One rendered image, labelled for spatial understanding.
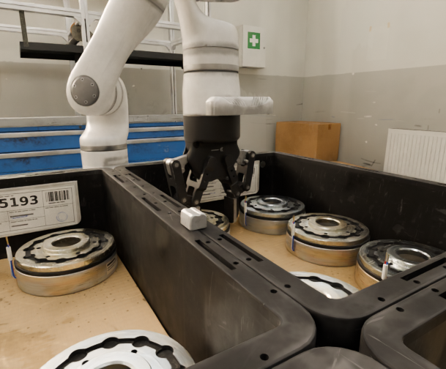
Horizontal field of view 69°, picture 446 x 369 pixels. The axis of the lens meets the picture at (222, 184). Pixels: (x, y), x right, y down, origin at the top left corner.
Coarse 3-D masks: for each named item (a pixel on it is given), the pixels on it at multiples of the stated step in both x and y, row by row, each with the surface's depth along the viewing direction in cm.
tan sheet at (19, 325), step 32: (0, 288) 34; (96, 288) 34; (128, 288) 34; (0, 320) 29; (32, 320) 29; (64, 320) 29; (96, 320) 29; (128, 320) 29; (0, 352) 25; (32, 352) 25
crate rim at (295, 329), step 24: (96, 168) 44; (144, 192) 33; (168, 216) 26; (192, 240) 21; (216, 264) 18; (240, 264) 18; (240, 288) 16; (264, 288) 16; (264, 312) 15; (288, 312) 14; (264, 336) 13; (288, 336) 13; (312, 336) 13; (216, 360) 11; (240, 360) 11; (264, 360) 12
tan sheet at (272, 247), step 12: (240, 228) 50; (240, 240) 46; (252, 240) 46; (264, 240) 46; (276, 240) 46; (264, 252) 42; (276, 252) 42; (288, 252) 42; (288, 264) 39; (300, 264) 39; (312, 264) 39; (336, 276) 36; (348, 276) 36; (360, 288) 34
